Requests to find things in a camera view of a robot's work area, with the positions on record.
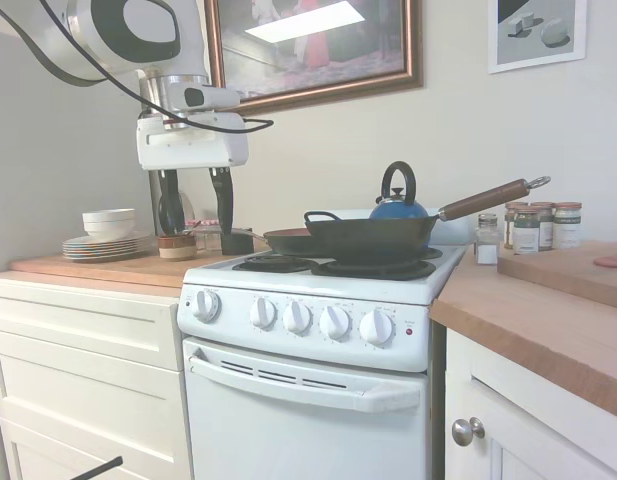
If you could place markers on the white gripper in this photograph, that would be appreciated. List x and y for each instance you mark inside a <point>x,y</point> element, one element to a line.
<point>188,145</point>

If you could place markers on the white electric stove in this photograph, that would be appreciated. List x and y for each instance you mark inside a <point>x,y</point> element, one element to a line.
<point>298,425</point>

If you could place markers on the round shiny metal object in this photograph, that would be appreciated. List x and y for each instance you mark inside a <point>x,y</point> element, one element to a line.
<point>187,215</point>

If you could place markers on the red striped flat lid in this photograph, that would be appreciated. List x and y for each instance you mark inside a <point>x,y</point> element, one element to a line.
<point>203,223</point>

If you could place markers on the clear glass jar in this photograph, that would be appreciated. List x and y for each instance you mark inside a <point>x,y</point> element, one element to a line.
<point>205,240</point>

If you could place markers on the brown ceramic cup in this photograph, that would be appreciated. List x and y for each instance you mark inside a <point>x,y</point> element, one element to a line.
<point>177,247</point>

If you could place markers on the black cup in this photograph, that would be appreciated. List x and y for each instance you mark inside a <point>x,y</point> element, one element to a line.
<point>238,244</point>

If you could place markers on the white ceramic bowl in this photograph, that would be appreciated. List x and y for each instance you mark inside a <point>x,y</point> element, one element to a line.
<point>109,231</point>
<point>109,216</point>

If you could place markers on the white plate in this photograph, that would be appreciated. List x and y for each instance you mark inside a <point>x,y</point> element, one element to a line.
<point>108,241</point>
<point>108,257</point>
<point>108,247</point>
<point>108,252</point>

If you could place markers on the black coil burner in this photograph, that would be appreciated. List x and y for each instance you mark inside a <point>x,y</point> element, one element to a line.
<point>273,264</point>
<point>373,271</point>

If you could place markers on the frying pan with red interior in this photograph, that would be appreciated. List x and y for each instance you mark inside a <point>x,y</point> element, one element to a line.
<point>288,240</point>

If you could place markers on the white oven temperature knob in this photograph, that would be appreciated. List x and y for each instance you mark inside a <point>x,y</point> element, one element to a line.
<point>206,305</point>

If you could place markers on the white burner knob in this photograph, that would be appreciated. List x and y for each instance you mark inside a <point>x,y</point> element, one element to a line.
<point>297,317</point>
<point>335,322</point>
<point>376,326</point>
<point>263,313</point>

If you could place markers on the gold framed painting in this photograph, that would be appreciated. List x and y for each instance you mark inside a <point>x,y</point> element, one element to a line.
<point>328,50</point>

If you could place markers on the white drawer cabinet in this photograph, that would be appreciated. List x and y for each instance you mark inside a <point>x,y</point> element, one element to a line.
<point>78,375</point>

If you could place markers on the white oven door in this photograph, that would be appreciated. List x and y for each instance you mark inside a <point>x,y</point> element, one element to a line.
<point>298,440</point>

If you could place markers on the glass salt shaker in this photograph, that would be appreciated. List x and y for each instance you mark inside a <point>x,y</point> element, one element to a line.
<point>486,240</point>

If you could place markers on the green label spice jar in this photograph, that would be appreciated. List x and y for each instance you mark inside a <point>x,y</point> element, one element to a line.
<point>526,232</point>

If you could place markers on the dark spice jar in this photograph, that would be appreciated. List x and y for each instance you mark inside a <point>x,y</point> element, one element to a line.
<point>545,220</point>

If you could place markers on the silver cabinet knob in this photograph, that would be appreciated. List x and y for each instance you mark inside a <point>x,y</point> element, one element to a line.
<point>467,431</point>

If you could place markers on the white label spice jar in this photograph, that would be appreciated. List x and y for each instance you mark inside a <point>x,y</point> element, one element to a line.
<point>567,227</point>

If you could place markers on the thick wooden cutting board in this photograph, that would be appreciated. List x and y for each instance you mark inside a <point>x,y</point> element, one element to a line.
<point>563,272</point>

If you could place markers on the grey still life poster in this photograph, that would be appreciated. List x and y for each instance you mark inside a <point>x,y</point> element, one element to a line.
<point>538,35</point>

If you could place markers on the white door cabinet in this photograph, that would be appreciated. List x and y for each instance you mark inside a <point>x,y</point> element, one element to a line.
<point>513,440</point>

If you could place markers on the pink round coaster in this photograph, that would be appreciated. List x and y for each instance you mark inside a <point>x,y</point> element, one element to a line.
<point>610,262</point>

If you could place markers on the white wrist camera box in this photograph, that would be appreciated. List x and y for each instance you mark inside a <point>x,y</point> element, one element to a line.
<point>208,96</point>

